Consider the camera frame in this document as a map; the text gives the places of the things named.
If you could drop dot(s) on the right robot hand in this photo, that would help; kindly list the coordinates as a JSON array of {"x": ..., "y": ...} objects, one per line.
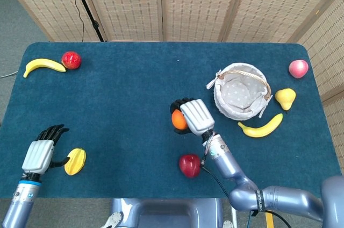
[{"x": 197, "y": 116}]

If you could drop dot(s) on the bamboo folding screen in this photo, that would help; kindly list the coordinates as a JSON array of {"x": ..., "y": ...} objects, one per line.
[
  {"x": 330, "y": 50},
  {"x": 188, "y": 2}
]

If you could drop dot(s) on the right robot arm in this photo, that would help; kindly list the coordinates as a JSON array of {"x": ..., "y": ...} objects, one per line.
[{"x": 228, "y": 163}]

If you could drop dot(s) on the speckled red apple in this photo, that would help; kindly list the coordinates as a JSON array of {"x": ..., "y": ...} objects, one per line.
[{"x": 71, "y": 60}]

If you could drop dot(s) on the blue table mat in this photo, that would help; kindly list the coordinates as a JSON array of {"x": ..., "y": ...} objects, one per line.
[{"x": 134, "y": 91}]

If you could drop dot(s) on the black tripod pole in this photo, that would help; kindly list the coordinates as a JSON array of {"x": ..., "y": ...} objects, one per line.
[{"x": 85, "y": 5}]

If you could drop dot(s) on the yellow pear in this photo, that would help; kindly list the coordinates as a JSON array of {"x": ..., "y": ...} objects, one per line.
[{"x": 285, "y": 97}]

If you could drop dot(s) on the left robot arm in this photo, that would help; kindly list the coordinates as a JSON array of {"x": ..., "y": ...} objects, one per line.
[{"x": 21, "y": 203}]

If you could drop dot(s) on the grey robot torso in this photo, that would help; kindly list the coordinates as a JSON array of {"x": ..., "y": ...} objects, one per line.
[{"x": 161, "y": 212}]

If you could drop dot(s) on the dark red apple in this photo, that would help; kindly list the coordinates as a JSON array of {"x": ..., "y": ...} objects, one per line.
[{"x": 188, "y": 166}]

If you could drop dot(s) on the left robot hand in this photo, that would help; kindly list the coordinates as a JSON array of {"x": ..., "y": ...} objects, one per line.
[{"x": 37, "y": 156}]

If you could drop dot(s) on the orange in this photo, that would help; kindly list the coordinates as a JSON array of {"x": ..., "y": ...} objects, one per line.
[{"x": 178, "y": 120}]

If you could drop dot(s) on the yellow star fruit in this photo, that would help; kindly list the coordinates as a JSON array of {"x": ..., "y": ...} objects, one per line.
[{"x": 76, "y": 161}]

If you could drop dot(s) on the yellow banana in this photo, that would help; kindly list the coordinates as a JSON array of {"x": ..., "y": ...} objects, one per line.
[
  {"x": 258, "y": 130},
  {"x": 43, "y": 63}
]

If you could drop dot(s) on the pink peach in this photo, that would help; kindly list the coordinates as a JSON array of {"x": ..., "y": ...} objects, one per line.
[{"x": 298, "y": 68}]

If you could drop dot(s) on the wicker basket with cloth liner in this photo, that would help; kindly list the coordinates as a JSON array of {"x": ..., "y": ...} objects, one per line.
[{"x": 236, "y": 91}]

